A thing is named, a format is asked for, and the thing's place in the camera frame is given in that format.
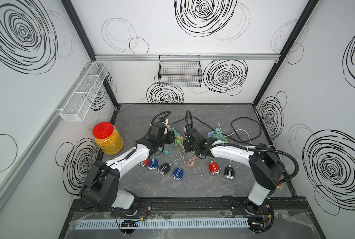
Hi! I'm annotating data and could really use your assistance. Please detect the beige power strip red sockets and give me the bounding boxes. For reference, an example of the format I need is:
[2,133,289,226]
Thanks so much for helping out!
[174,130,184,147]

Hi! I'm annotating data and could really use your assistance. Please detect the red shaver right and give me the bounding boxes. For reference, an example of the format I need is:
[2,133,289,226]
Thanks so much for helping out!
[209,162,220,175]

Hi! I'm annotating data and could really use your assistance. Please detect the black shaver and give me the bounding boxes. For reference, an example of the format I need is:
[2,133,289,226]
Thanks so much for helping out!
[224,166,235,180]
[158,163,171,175]

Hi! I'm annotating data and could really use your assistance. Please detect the red shaver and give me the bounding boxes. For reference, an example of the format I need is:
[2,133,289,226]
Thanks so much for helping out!
[209,162,220,175]
[140,158,150,167]

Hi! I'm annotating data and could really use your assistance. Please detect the red shaver far left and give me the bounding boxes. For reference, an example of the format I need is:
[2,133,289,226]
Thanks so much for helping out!
[140,158,150,167]

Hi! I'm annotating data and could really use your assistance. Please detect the black power cord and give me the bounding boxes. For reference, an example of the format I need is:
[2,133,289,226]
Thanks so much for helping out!
[173,116,262,143]

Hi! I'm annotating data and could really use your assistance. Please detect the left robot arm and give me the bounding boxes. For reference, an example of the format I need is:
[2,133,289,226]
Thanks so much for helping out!
[79,119,174,214]

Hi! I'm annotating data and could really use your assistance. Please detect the green charger adapter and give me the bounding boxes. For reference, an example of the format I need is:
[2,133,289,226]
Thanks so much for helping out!
[213,127,223,140]

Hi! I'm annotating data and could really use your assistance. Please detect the black shaver left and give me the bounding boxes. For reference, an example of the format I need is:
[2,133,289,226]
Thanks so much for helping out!
[158,163,171,175]

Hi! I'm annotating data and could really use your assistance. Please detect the blue shaver left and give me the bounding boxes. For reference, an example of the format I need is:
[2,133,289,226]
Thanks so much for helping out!
[148,157,159,170]

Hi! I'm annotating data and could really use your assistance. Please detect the white wire shelf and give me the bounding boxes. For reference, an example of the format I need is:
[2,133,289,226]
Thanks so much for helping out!
[59,61,110,122]

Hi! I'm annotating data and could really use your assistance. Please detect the yellow jar red lid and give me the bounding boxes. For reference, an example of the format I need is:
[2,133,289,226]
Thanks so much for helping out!
[93,122,124,155]

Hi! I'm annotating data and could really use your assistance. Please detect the pink charging cable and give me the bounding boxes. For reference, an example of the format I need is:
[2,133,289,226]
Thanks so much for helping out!
[181,149,200,168]

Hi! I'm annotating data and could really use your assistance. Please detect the white slotted cable duct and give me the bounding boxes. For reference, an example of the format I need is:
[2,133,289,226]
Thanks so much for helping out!
[75,218,250,230]

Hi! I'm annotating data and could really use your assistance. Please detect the blue striped shaver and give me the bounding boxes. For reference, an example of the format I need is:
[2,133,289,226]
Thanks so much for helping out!
[172,167,183,181]

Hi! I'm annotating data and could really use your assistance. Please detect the light green cable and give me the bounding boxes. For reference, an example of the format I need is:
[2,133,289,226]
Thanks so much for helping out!
[169,143,184,166]

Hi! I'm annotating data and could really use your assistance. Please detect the black wire basket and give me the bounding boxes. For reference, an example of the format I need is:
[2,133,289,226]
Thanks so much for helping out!
[158,54,203,87]

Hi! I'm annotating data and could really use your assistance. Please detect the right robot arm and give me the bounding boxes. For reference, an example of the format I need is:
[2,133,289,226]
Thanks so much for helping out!
[183,126,299,215]

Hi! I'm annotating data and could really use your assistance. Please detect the black shaver right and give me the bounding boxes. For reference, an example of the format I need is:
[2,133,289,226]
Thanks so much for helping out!
[224,166,235,180]

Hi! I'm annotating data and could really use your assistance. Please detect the white power cord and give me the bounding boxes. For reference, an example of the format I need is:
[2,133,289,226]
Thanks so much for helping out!
[225,129,256,147]

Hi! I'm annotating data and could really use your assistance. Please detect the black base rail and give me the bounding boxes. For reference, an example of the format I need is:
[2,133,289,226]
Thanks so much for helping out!
[111,195,274,217]

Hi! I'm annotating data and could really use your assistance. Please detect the teal cable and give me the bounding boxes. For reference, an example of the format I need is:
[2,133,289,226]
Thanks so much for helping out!
[161,123,177,156]

